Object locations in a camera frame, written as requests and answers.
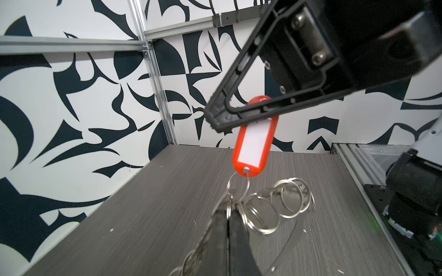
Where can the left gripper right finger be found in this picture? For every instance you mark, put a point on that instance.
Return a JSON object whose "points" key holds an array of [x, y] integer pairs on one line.
{"points": [[241, 260]]}

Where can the red key tag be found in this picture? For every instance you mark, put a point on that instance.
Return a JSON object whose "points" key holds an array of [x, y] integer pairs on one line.
{"points": [[253, 147]]}

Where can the black wall hook rack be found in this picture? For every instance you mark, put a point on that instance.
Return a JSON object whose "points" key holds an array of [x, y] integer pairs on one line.
{"points": [[240, 15]]}

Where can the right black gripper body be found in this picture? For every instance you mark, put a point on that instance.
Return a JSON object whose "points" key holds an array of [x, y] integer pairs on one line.
{"points": [[381, 41]]}

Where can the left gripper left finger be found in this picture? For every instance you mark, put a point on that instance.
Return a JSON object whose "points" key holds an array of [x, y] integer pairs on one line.
{"points": [[216, 258]]}

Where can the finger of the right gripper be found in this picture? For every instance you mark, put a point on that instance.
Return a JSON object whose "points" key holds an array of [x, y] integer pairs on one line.
{"points": [[301, 50]]}

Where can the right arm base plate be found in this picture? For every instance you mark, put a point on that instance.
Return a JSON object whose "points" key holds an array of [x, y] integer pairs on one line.
{"points": [[424, 256]]}

